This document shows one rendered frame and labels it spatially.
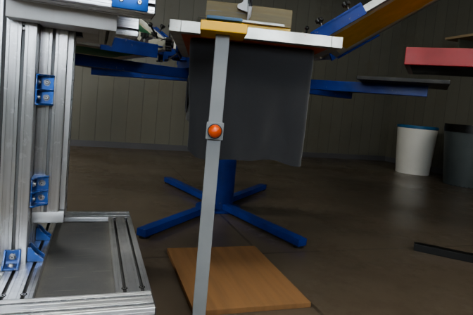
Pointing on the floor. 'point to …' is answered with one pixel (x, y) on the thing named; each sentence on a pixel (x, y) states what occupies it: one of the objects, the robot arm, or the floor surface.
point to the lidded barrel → (415, 149)
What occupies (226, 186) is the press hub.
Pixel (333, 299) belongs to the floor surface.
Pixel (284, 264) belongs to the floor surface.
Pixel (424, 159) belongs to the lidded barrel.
